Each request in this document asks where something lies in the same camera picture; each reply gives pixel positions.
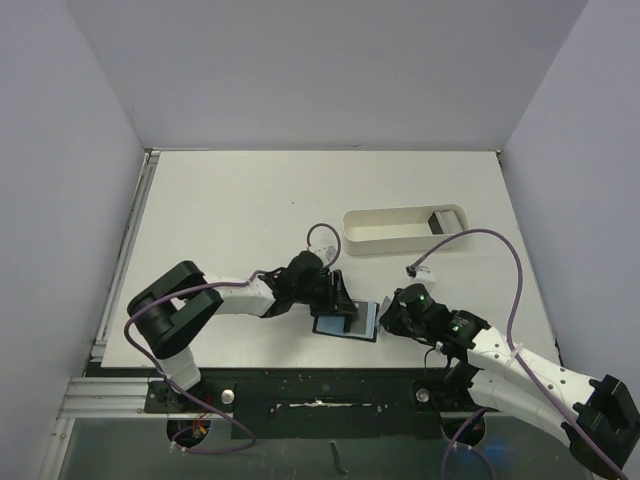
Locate stack of silver credit cards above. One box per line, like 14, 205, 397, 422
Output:
428, 210, 465, 235

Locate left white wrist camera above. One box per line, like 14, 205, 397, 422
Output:
320, 245, 337, 264

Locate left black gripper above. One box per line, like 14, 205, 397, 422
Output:
293, 270, 356, 316

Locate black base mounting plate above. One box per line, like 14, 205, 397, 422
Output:
84, 365, 478, 446

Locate black card holder wallet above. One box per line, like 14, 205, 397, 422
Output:
312, 300, 379, 343

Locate aluminium frame rail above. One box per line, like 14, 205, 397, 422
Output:
58, 377, 148, 419

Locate black wire loop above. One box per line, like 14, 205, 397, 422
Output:
424, 344, 454, 374

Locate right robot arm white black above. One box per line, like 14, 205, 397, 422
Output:
379, 283, 639, 479

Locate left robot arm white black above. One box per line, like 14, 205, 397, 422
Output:
124, 250, 358, 411

